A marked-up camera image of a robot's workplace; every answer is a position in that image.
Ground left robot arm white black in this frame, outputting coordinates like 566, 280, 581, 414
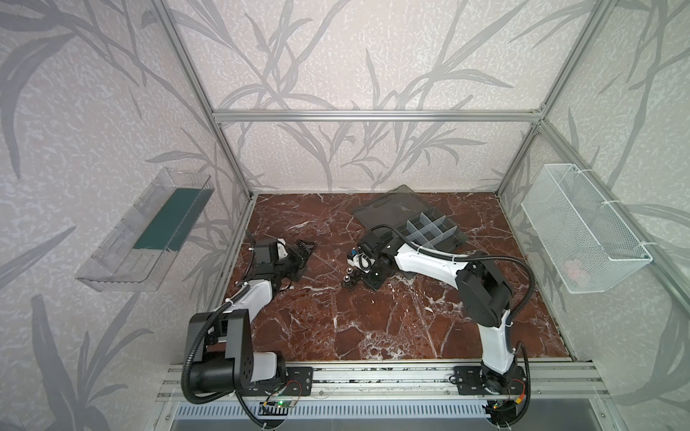
181, 239, 316, 404

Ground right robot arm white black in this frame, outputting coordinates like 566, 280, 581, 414
347, 242, 525, 380

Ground grey compartment organizer box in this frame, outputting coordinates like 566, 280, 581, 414
352, 185, 467, 253

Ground small electronics board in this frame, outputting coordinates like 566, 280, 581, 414
260, 398, 299, 416

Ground pink object in basket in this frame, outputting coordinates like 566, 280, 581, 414
563, 260, 589, 285

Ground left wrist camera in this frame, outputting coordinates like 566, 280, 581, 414
275, 238, 289, 261

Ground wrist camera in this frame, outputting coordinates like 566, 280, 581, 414
347, 249, 373, 272
275, 238, 289, 261

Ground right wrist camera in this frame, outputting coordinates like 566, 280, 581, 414
347, 249, 373, 272

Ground right black corrugated cable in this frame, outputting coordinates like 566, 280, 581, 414
365, 224, 537, 324

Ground black corrugated cable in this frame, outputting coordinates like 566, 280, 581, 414
180, 282, 254, 405
365, 224, 537, 324

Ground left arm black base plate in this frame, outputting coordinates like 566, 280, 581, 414
237, 366, 314, 397

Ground aluminium frame back crossbar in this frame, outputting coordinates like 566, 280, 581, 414
212, 110, 542, 123

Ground left black corrugated cable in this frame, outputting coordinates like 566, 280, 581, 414
180, 282, 254, 405

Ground clear acrylic wall shelf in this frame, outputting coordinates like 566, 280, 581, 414
75, 168, 215, 293

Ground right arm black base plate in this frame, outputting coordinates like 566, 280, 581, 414
448, 366, 528, 397

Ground aluminium front rail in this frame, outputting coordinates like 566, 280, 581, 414
155, 359, 610, 402

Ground white wire mesh basket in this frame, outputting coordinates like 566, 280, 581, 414
522, 163, 653, 295

